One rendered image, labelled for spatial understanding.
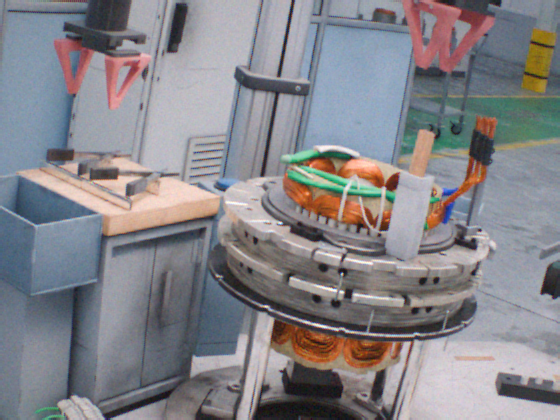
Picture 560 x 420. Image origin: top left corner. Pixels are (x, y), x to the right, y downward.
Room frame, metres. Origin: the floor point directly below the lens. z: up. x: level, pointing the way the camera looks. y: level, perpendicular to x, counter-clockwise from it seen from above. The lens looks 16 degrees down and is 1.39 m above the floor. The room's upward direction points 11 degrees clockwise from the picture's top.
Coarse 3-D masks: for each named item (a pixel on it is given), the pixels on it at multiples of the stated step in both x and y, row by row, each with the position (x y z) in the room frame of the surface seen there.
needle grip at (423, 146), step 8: (424, 136) 0.95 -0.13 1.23; (432, 136) 0.95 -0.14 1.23; (416, 144) 0.96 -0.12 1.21; (424, 144) 0.95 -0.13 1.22; (416, 152) 0.95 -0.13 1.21; (424, 152) 0.95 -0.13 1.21; (416, 160) 0.95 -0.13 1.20; (424, 160) 0.95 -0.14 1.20; (416, 168) 0.95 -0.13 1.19; (424, 168) 0.95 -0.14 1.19
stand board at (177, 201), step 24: (72, 168) 1.16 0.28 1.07; (120, 168) 1.20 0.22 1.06; (144, 168) 1.22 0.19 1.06; (72, 192) 1.05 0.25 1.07; (120, 192) 1.09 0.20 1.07; (144, 192) 1.11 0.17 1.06; (168, 192) 1.13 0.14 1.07; (192, 192) 1.15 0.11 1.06; (120, 216) 1.01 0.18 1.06; (144, 216) 1.04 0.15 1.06; (168, 216) 1.08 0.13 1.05; (192, 216) 1.12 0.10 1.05
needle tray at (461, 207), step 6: (444, 198) 1.41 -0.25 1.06; (462, 198) 1.41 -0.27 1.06; (468, 198) 1.40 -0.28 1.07; (456, 204) 1.41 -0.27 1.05; (462, 204) 1.41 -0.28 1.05; (468, 204) 1.40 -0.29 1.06; (480, 204) 1.40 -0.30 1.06; (456, 210) 1.41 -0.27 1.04; (462, 210) 1.40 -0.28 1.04; (468, 210) 1.40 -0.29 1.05; (480, 210) 1.34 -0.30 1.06; (456, 216) 1.30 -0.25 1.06; (462, 216) 1.30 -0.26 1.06; (480, 216) 1.39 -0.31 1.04
